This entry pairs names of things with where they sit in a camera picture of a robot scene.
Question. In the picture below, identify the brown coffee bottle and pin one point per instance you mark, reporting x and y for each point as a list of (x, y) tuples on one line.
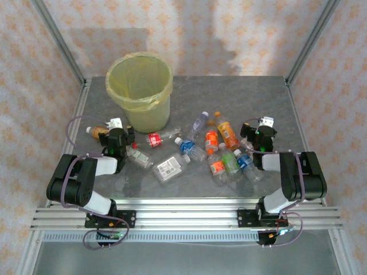
[(94, 131)]

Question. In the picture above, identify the clear bottle white green label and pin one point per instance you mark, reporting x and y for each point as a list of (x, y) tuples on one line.
[(246, 144)]

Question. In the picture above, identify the yellow orange juice bottle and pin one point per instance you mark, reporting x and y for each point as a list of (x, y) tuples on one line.
[(228, 133)]

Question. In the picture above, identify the clear bottle with white label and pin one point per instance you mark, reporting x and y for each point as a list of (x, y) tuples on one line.
[(140, 157)]

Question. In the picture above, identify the blue label water bottle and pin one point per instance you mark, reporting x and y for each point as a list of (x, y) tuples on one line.
[(243, 161), (187, 146)]

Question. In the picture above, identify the orange label bottle orange cap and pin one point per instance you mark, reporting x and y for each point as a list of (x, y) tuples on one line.
[(211, 140)]

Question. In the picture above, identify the clear bottle red-orange label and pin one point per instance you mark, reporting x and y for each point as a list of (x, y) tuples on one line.
[(217, 167)]

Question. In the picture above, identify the square clear bottle white label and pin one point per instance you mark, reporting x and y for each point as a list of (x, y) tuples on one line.
[(169, 167)]

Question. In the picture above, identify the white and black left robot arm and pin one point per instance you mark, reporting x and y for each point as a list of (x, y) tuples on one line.
[(83, 177)]

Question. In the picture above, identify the green mesh waste bin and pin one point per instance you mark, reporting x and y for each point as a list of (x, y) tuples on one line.
[(149, 120)]

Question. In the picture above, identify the yellow-lined mesh trash bin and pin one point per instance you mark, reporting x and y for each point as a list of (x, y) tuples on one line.
[(137, 100)]

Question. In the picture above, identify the clear bottle with red label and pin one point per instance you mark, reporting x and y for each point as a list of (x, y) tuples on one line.
[(155, 139)]

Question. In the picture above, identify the clear bottle light-blue label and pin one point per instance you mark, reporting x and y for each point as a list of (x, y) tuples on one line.
[(200, 121)]

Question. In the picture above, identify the small circuit board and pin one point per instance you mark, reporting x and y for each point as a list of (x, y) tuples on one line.
[(282, 232), (114, 235)]

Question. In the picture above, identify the aluminium mounting beam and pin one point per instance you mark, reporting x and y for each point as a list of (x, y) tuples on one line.
[(186, 215)]

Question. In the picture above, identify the grey metal panel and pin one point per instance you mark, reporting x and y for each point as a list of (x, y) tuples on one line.
[(183, 260)]

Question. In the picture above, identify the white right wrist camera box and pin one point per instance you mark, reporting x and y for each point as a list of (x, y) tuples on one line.
[(266, 121)]

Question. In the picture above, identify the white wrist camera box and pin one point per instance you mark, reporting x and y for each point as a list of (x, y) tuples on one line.
[(266, 121), (114, 123)]

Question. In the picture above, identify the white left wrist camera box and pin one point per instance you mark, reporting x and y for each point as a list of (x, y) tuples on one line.
[(114, 123)]

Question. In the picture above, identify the aluminium table side rail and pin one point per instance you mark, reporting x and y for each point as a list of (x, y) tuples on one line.
[(297, 114), (77, 114)]

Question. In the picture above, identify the aluminium frame post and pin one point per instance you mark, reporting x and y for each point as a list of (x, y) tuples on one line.
[(312, 40), (60, 40)]

